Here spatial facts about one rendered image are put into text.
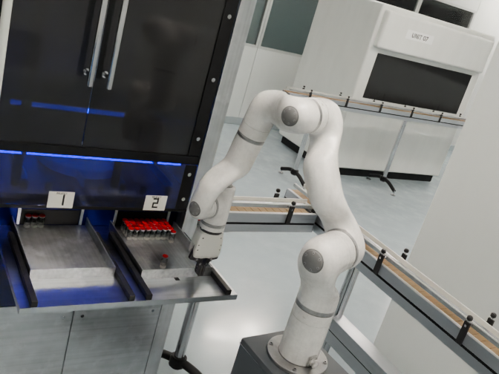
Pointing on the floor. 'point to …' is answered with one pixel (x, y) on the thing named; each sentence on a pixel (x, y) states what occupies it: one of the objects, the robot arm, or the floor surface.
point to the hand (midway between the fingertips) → (200, 268)
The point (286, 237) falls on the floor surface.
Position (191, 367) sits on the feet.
